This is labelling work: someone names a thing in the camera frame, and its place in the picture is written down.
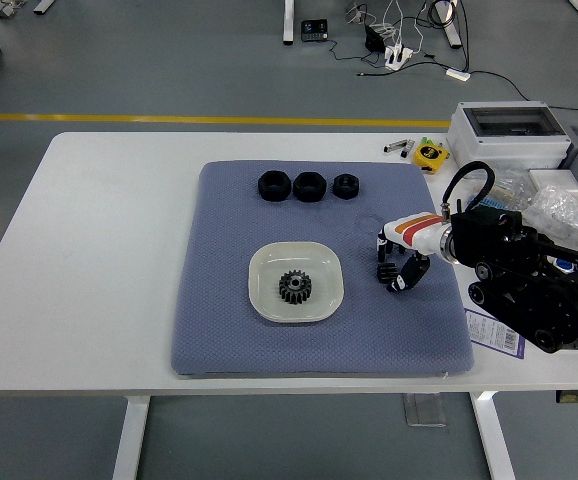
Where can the large black hex nut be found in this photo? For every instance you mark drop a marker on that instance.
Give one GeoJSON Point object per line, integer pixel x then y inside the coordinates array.
{"type": "Point", "coordinates": [267, 186]}
{"type": "Point", "coordinates": [301, 188]}

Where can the white square plate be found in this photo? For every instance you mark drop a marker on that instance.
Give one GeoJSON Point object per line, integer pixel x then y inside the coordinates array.
{"type": "Point", "coordinates": [269, 270]}

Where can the black handheld device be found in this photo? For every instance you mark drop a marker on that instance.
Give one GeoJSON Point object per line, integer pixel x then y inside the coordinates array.
{"type": "Point", "coordinates": [314, 30]}

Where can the purple white label card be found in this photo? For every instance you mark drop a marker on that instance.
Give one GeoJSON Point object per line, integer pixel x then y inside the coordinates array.
{"type": "Point", "coordinates": [494, 332]}

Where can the white flat box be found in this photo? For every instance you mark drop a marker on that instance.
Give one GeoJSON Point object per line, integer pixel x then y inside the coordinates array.
{"type": "Point", "coordinates": [554, 179]}

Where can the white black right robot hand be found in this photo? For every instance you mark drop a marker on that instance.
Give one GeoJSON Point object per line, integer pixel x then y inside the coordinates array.
{"type": "Point", "coordinates": [414, 231]}

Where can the black power adapter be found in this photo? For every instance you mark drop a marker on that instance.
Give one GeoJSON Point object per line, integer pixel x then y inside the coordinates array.
{"type": "Point", "coordinates": [374, 39]}

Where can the large black gear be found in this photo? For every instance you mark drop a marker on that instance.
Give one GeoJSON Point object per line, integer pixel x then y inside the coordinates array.
{"type": "Point", "coordinates": [295, 287]}

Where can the clear bag of blue resistors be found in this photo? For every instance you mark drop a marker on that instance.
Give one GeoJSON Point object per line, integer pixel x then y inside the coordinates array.
{"type": "Point", "coordinates": [511, 189]}

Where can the clear bag of white parts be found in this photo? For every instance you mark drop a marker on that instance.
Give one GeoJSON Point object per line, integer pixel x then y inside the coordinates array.
{"type": "Point", "coordinates": [564, 210]}

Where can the black silver marker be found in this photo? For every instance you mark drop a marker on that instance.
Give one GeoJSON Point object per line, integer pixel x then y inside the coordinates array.
{"type": "Point", "coordinates": [407, 148]}
{"type": "Point", "coordinates": [394, 146]}

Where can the clear plastic bracket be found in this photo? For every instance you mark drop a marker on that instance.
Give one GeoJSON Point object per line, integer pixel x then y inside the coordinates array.
{"type": "Point", "coordinates": [424, 410]}

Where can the white power strip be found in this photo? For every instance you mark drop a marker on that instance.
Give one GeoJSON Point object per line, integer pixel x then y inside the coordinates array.
{"type": "Point", "coordinates": [398, 56]}

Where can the small black hex nut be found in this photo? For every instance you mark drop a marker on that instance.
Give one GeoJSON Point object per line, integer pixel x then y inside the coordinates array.
{"type": "Point", "coordinates": [339, 186]}

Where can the metal bracket on floor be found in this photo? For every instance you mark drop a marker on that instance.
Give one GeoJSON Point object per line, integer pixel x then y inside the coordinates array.
{"type": "Point", "coordinates": [9, 9]}

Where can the white power adapter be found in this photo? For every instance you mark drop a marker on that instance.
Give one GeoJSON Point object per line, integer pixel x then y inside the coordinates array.
{"type": "Point", "coordinates": [458, 74]}

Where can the yellow tape measure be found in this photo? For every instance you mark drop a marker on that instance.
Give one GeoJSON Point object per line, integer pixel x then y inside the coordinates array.
{"type": "Point", "coordinates": [430, 157]}

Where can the grey enclosure with clear lid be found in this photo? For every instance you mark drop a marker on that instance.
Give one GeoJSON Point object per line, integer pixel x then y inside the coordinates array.
{"type": "Point", "coordinates": [499, 145]}

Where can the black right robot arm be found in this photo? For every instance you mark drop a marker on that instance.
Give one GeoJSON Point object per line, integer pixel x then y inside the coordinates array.
{"type": "Point", "coordinates": [519, 240]}

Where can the blue-grey quilted mat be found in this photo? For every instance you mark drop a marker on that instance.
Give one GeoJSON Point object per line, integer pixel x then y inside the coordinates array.
{"type": "Point", "coordinates": [219, 300]}

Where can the small black gear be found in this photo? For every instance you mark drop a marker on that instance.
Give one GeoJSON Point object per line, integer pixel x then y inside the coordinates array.
{"type": "Point", "coordinates": [385, 273]}

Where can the green small cap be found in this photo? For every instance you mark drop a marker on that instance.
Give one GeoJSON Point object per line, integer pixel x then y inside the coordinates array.
{"type": "Point", "coordinates": [426, 141]}

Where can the white table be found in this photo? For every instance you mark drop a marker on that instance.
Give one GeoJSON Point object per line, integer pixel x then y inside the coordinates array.
{"type": "Point", "coordinates": [94, 250]}

